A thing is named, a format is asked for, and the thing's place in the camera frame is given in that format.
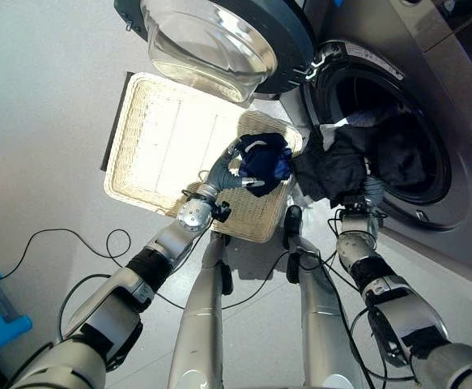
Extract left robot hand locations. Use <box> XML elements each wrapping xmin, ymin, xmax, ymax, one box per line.
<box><xmin>198</xmin><ymin>137</ymin><xmax>266</xmax><ymax>200</ymax></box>

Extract dark blue garment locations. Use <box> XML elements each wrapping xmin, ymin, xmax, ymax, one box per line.
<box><xmin>235</xmin><ymin>132</ymin><xmax>294</xmax><ymax>199</ymax></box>

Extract washing machine glass door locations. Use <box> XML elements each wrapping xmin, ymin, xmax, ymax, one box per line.
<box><xmin>113</xmin><ymin>0</ymin><xmax>317</xmax><ymax>103</ymax></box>

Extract right silver robot leg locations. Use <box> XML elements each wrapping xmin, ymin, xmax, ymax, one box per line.
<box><xmin>283</xmin><ymin>204</ymin><xmax>372</xmax><ymax>389</ymax></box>

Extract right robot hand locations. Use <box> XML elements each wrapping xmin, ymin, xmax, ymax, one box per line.
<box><xmin>362</xmin><ymin>176</ymin><xmax>386</xmax><ymax>203</ymax></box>

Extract silver robot leg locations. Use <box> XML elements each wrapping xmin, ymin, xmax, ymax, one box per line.
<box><xmin>283</xmin><ymin>204</ymin><xmax>372</xmax><ymax>389</ymax></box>
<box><xmin>167</xmin><ymin>231</ymin><xmax>234</xmax><ymax>389</ymax></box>

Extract clothes inside drum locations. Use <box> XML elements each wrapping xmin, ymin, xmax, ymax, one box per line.
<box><xmin>318</xmin><ymin>103</ymin><xmax>431</xmax><ymax>188</ymax></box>

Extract black garment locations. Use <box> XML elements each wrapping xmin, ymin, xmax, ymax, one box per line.
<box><xmin>291</xmin><ymin>126</ymin><xmax>368</xmax><ymax>208</ymax></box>

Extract black floor cable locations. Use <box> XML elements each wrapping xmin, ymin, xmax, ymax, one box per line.
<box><xmin>0</xmin><ymin>229</ymin><xmax>290</xmax><ymax>342</ymax></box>

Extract woven wicker laundry basket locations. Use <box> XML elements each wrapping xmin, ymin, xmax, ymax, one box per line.
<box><xmin>103</xmin><ymin>72</ymin><xmax>304</xmax><ymax>244</ymax></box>

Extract silver front-load washing machine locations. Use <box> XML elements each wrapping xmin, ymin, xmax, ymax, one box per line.
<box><xmin>275</xmin><ymin>0</ymin><xmax>472</xmax><ymax>273</ymax></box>

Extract left silver robot leg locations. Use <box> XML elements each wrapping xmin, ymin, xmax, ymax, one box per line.
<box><xmin>167</xmin><ymin>231</ymin><xmax>234</xmax><ymax>389</ymax></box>

